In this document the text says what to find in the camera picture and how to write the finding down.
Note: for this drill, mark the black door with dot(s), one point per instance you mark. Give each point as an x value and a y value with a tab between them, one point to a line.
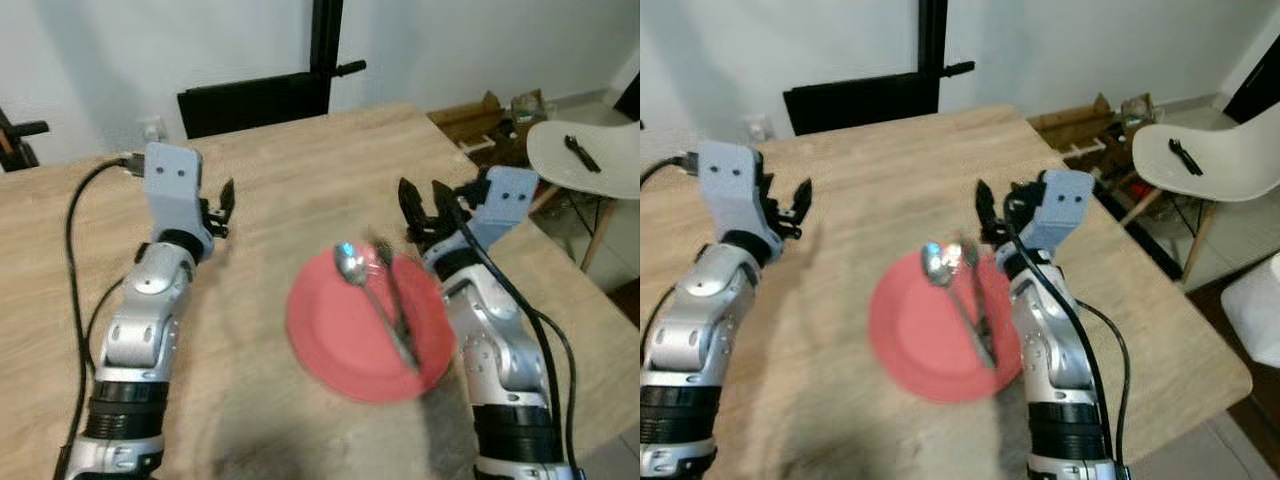
630	98
1258	95

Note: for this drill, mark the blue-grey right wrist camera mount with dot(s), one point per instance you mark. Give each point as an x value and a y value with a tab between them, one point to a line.
505	200
1062	205

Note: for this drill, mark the red round plate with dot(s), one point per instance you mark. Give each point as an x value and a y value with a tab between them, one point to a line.
340	350
915	345

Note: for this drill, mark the small black tool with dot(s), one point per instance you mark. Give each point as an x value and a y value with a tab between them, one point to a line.
582	153
1186	157

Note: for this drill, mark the white bin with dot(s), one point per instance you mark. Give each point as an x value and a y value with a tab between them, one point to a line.
1255	315

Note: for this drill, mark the silver metal fork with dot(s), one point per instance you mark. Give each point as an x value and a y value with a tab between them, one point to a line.
978	300
396	305

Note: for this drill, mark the white wall socket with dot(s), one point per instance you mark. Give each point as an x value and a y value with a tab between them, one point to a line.
152	131
758	128

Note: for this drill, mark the black flat panel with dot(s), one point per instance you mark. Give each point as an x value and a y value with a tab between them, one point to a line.
860	103
250	105

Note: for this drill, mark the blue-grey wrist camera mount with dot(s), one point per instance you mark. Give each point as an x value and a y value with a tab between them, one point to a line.
1062	205
505	200
730	185
170	190

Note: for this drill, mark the wooden rack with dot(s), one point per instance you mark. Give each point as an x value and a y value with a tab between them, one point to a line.
1075	125
475	125

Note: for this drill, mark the white shell chair wooden legs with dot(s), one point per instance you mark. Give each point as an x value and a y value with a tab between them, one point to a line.
560	160
1230	160

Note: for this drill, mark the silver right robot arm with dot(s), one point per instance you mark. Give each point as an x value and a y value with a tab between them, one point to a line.
1050	360
500	360

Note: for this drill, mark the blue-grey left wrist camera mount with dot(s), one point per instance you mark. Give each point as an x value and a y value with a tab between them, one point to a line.
170	190
730	185

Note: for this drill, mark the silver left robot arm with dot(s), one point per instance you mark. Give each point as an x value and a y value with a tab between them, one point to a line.
140	320
690	330

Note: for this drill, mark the glass jar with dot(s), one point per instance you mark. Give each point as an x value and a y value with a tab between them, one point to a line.
1137	110
528	108

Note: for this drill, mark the silver metal spoon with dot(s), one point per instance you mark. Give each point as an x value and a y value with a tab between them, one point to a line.
937	262
349	262

